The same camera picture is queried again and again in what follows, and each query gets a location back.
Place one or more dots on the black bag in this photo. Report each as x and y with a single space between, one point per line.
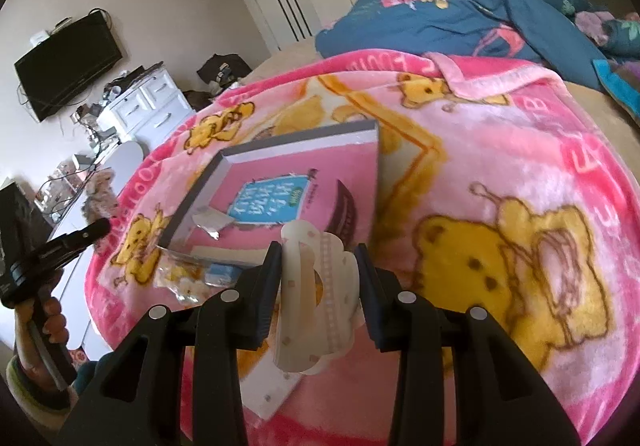
222 66

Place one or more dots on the person's left forearm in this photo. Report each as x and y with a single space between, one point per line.
45 403

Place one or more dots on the plush teddy bear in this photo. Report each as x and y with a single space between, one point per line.
100 191

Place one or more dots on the pink bear print blanket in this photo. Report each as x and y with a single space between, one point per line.
500 176

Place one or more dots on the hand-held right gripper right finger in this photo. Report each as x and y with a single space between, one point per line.
372 298

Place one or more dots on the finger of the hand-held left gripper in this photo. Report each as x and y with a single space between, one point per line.
82 233

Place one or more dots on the striped colourful pillow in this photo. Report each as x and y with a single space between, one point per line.
620 86

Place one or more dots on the white drawer dresser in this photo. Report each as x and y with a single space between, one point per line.
150 106

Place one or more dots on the cluster of cosmetics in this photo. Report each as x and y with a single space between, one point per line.
65 186

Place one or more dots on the black wall television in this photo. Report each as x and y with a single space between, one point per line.
70 66

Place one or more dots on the clear packet of white beads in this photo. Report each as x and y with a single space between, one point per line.
182 283

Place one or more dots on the blue floral duvet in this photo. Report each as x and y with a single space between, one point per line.
450 21

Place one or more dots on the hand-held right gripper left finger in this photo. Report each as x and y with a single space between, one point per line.
266 296

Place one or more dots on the pile of assorted clutter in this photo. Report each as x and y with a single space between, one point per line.
125 81

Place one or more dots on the white cloud-shaped earring card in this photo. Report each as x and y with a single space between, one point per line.
320 296

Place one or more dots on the person's left hand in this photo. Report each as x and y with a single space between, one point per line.
35 351

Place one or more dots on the white rounded vanity table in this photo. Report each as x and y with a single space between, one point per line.
127 161

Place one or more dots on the white router box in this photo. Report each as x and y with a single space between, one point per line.
39 37

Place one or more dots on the pink box with grey rim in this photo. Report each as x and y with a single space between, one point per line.
280 166

